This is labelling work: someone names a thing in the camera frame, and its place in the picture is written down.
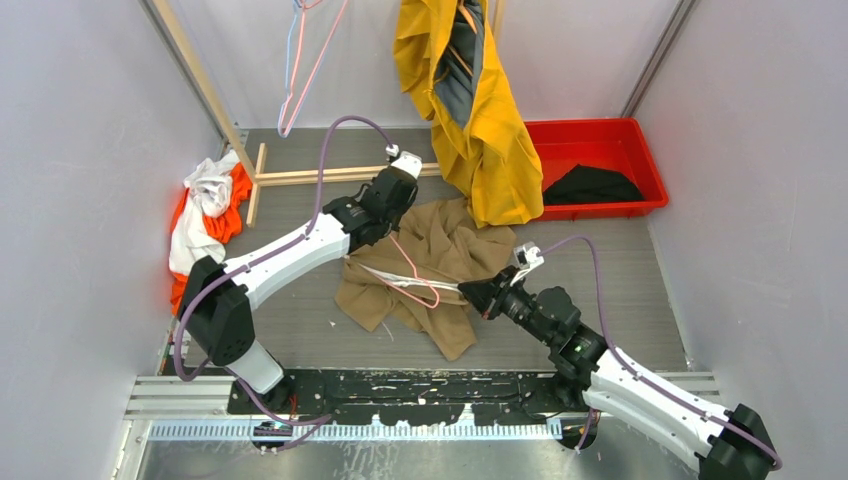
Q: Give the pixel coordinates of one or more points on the black garment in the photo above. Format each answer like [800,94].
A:
[591,185]

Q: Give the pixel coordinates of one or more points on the blue wire hanger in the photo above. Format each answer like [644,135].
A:
[291,55]

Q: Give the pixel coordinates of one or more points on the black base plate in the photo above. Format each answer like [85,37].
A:
[426,397]

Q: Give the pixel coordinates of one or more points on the aluminium rail frame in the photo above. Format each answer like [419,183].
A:
[210,429]

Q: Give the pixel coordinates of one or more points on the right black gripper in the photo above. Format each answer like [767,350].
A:
[489,294]

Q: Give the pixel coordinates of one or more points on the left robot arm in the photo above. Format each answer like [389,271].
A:
[221,296]

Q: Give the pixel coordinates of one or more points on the wooden clothes rack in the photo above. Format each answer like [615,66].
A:
[186,54]

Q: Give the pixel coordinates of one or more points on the white cloth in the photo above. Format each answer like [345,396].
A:
[209,189]

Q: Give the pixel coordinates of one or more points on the tan brown garment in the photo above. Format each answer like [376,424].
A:
[448,248]

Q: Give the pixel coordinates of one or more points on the yellow pleated skirt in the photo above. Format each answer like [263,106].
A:
[478,135]

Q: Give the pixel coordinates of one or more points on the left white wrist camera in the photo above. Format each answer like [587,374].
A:
[404,159]

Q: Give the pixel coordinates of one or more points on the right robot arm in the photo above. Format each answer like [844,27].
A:
[594,375]

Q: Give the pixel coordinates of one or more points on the orange cloth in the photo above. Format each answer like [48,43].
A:
[223,228]

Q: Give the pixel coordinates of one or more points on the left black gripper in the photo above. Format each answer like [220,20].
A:
[395,225]

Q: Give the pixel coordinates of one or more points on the red plastic bin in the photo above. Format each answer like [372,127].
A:
[615,144]

